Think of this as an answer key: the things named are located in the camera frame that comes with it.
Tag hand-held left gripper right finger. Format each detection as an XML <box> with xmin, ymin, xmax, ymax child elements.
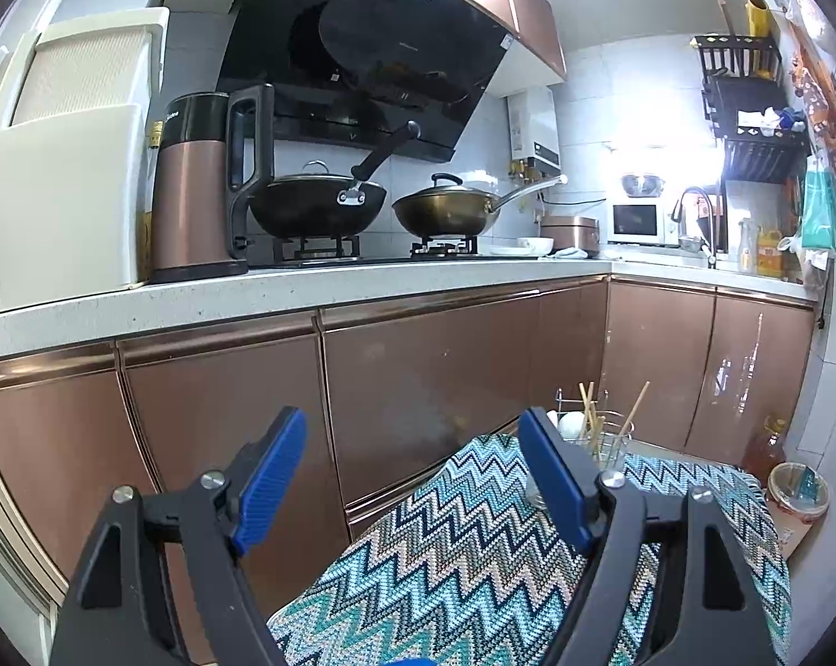
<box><xmin>518</xmin><ymin>408</ymin><xmax>769</xmax><ymax>666</ymax></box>

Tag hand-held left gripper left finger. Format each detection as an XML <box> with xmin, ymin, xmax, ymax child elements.
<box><xmin>49</xmin><ymin>406</ymin><xmax>308</xmax><ymax>666</ymax></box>

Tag wire utensil holder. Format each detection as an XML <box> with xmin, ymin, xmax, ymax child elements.
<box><xmin>555</xmin><ymin>388</ymin><xmax>634</xmax><ymax>474</ymax></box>

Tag wooden chopstick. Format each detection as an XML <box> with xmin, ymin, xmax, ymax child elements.
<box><xmin>578</xmin><ymin>383</ymin><xmax>597</xmax><ymax>443</ymax></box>
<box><xmin>621</xmin><ymin>380</ymin><xmax>651</xmax><ymax>440</ymax></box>
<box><xmin>586</xmin><ymin>381</ymin><xmax>604</xmax><ymax>446</ymax></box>

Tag round plastic tub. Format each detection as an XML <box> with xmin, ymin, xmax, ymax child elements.
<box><xmin>765</xmin><ymin>461</ymin><xmax>832</xmax><ymax>559</ymax></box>

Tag amber oil bottle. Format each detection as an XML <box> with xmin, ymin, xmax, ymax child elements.
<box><xmin>741</xmin><ymin>416</ymin><xmax>788</xmax><ymax>488</ymax></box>

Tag zigzag patterned cloth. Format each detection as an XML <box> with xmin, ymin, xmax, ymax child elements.
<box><xmin>265</xmin><ymin>433</ymin><xmax>794</xmax><ymax>666</ymax></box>

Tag copper base cabinets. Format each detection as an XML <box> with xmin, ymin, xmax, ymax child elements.
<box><xmin>0</xmin><ymin>274</ymin><xmax>818</xmax><ymax>666</ymax></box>

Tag clear plastic bag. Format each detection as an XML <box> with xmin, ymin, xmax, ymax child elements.
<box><xmin>779</xmin><ymin>232</ymin><xmax>832</xmax><ymax>292</ymax></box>

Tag yellow oil bottle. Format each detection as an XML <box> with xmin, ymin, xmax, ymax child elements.
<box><xmin>757</xmin><ymin>222</ymin><xmax>787</xmax><ymax>277</ymax></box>

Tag teal bag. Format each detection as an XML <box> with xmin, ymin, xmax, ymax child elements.
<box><xmin>799</xmin><ymin>156</ymin><xmax>836</xmax><ymax>251</ymax></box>

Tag gas stove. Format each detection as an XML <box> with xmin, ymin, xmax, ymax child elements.
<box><xmin>248</xmin><ymin>234</ymin><xmax>530</xmax><ymax>269</ymax></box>

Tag copper rice cooker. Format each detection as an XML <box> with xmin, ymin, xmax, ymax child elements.
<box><xmin>539</xmin><ymin>215</ymin><xmax>601</xmax><ymax>254</ymax></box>

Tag black wok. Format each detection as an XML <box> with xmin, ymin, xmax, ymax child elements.
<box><xmin>249</xmin><ymin>120</ymin><xmax>422</xmax><ymax>240</ymax></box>

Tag white microwave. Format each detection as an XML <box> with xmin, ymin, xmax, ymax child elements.
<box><xmin>611</xmin><ymin>201</ymin><xmax>679</xmax><ymax>247</ymax></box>

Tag copper electric kettle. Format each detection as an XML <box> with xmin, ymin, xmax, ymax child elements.
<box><xmin>147</xmin><ymin>83</ymin><xmax>276</xmax><ymax>285</ymax></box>

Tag black kitchen faucet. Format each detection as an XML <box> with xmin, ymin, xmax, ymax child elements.
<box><xmin>671</xmin><ymin>186</ymin><xmax>724</xmax><ymax>270</ymax></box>

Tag glass lid with steel knob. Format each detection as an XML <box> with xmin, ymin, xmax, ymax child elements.
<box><xmin>269</xmin><ymin>161</ymin><xmax>364</xmax><ymax>190</ymax></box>

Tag steel pot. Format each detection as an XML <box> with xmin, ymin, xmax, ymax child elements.
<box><xmin>621</xmin><ymin>173</ymin><xmax>667</xmax><ymax>201</ymax></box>

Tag glass lid with black knob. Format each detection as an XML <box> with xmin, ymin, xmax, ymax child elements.
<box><xmin>407</xmin><ymin>173</ymin><xmax>488</xmax><ymax>201</ymax></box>

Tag white cutting board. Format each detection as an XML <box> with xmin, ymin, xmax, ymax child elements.
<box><xmin>0</xmin><ymin>103</ymin><xmax>148</xmax><ymax>320</ymax></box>

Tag white water heater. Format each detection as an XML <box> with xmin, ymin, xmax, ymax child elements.
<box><xmin>507</xmin><ymin>87</ymin><xmax>559</xmax><ymax>162</ymax></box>

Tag white ribbed board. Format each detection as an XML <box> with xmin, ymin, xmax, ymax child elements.
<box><xmin>0</xmin><ymin>7</ymin><xmax>170</xmax><ymax>154</ymax></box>

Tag black range hood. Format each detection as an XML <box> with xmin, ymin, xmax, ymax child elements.
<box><xmin>216</xmin><ymin>0</ymin><xmax>520</xmax><ymax>162</ymax></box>

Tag copper upper cabinet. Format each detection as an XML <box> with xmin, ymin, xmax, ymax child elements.
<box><xmin>480</xmin><ymin>0</ymin><xmax>568</xmax><ymax>80</ymax></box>

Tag black wall rack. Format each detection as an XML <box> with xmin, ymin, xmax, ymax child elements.
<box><xmin>692</xmin><ymin>33</ymin><xmax>813</xmax><ymax>185</ymax></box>

